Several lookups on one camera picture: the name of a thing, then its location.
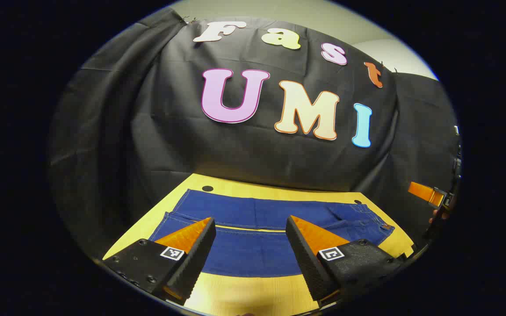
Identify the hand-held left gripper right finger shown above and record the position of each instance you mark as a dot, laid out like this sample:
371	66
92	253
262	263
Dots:
305	259

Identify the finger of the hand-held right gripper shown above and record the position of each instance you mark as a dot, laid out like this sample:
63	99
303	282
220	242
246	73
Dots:
422	191

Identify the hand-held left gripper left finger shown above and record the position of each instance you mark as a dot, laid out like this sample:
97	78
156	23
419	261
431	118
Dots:
196	254

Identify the blue denim jeans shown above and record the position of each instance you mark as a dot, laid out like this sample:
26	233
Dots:
257	210

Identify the black backdrop cloth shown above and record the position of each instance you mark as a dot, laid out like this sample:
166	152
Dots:
169	145

